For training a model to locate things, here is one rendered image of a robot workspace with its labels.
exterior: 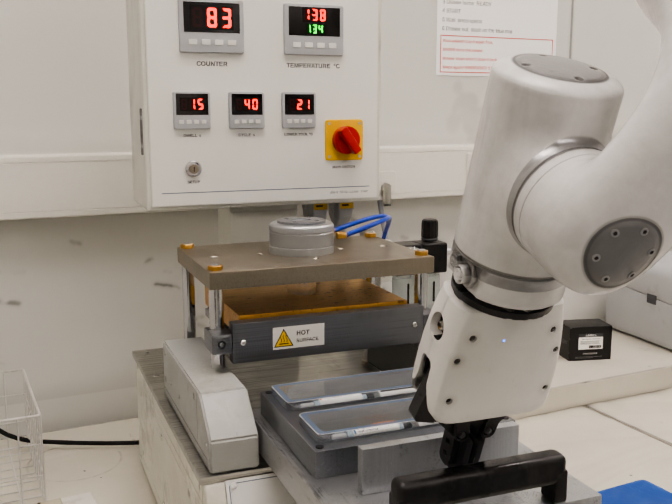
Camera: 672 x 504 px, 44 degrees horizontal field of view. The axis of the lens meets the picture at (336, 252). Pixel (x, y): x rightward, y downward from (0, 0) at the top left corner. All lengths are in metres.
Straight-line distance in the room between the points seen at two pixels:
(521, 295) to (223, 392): 0.39
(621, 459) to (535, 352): 0.77
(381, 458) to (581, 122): 0.33
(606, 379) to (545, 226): 1.14
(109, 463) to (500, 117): 0.96
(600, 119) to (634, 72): 1.48
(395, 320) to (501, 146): 0.47
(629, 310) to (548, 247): 1.41
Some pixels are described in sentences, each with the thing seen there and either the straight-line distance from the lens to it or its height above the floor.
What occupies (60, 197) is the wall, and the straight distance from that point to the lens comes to 1.38.
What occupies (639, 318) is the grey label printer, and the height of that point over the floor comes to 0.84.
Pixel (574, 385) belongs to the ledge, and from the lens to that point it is 1.57.
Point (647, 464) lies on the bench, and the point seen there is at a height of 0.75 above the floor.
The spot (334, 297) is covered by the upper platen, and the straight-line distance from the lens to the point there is 1.00.
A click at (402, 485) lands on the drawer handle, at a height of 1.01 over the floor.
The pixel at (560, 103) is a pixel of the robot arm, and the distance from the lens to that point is 0.52.
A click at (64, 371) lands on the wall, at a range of 1.49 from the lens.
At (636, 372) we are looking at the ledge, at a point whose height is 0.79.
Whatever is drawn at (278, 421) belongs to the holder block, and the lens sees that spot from 0.82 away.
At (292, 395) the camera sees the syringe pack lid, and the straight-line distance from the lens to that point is 0.83.
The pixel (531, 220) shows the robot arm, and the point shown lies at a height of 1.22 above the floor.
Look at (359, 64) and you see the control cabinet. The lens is 1.17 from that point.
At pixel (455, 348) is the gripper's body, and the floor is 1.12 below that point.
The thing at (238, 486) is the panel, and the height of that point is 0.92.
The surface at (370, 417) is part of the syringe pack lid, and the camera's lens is 0.78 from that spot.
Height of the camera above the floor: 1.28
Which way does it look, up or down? 10 degrees down
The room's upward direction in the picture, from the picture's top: straight up
